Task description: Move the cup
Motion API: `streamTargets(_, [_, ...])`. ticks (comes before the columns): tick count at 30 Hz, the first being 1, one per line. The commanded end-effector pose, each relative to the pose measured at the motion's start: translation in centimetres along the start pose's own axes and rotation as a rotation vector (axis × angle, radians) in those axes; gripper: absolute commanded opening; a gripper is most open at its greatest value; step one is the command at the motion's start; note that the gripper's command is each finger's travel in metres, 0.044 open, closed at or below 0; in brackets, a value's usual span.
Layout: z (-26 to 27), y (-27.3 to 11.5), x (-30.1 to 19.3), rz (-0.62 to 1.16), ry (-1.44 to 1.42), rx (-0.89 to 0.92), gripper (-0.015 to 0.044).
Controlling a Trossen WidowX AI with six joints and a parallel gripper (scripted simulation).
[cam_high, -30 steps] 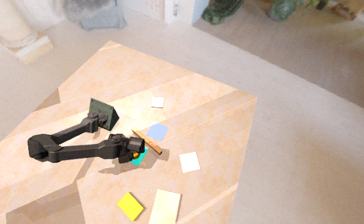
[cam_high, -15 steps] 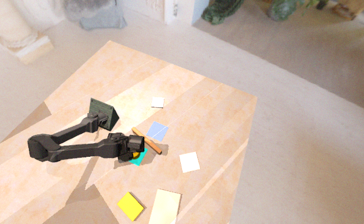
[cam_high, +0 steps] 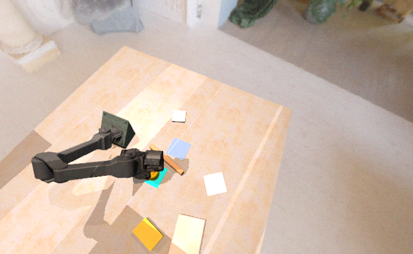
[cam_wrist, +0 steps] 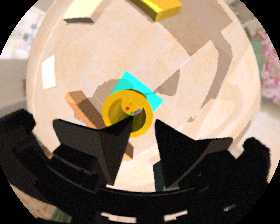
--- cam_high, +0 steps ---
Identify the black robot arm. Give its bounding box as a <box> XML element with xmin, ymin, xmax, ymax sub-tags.
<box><xmin>31</xmin><ymin>125</ymin><xmax>164</xmax><ymax>184</ymax></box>

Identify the yellow flat block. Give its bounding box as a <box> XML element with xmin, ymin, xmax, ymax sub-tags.
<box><xmin>133</xmin><ymin>217</ymin><xmax>164</xmax><ymax>251</ymax></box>

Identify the orange wood-grain bar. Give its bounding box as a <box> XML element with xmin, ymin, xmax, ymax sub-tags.
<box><xmin>149</xmin><ymin>144</ymin><xmax>184</xmax><ymax>176</ymax></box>

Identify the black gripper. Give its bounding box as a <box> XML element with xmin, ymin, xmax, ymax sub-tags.
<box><xmin>146</xmin><ymin>158</ymin><xmax>164</xmax><ymax>172</ymax></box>

